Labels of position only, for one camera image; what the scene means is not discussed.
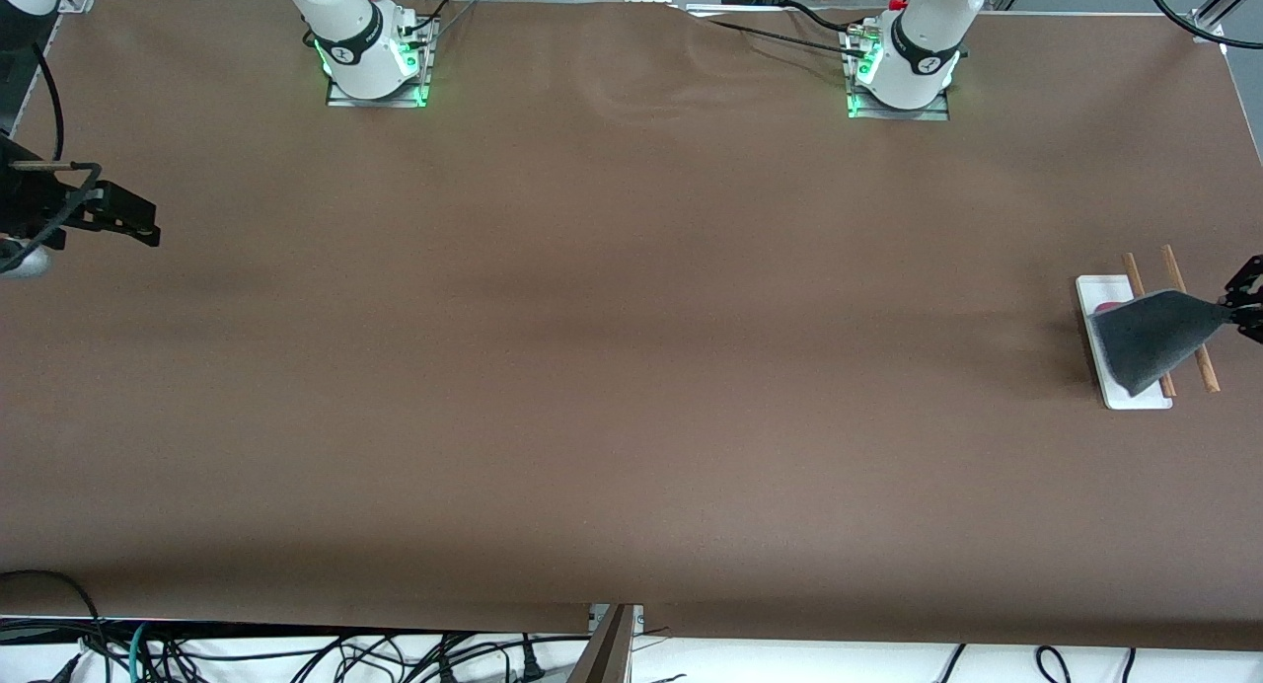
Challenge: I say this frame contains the grey towel with red edge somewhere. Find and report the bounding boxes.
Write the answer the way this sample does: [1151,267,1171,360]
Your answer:
[1092,289,1234,398]

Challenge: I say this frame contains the white rack with wooden rods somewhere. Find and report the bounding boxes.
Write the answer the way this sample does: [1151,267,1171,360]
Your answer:
[1076,245,1222,411]

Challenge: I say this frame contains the brown table cover sheet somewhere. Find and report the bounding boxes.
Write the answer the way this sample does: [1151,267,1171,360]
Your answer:
[0,0,1263,652]

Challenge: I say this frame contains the dark brown support beam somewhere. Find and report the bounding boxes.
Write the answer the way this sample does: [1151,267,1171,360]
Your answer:
[570,604,634,683]

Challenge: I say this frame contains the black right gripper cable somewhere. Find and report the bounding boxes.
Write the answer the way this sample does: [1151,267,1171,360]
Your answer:
[35,41,105,269]

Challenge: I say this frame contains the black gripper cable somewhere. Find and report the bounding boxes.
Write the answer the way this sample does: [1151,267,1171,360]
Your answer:
[35,41,105,269]
[1140,0,1263,50]

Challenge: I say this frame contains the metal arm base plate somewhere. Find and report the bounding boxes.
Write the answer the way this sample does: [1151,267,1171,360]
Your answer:
[326,17,431,109]
[847,30,951,121]

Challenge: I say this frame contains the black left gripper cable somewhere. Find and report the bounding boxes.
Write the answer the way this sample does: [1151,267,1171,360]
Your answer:
[1140,0,1263,50]

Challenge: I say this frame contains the thick black looping cable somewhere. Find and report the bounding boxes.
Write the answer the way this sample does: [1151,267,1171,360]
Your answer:
[0,569,108,683]

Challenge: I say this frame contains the tangled black floor cables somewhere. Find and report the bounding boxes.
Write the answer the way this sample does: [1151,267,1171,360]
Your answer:
[148,632,593,683]

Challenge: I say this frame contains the short black table cable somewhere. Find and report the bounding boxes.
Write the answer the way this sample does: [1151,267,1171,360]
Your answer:
[784,0,874,33]

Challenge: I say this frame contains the long black table cable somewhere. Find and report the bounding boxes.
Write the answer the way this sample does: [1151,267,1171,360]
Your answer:
[681,7,869,60]

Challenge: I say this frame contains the silver metal table bracket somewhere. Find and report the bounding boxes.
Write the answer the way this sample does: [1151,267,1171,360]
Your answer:
[588,604,645,637]

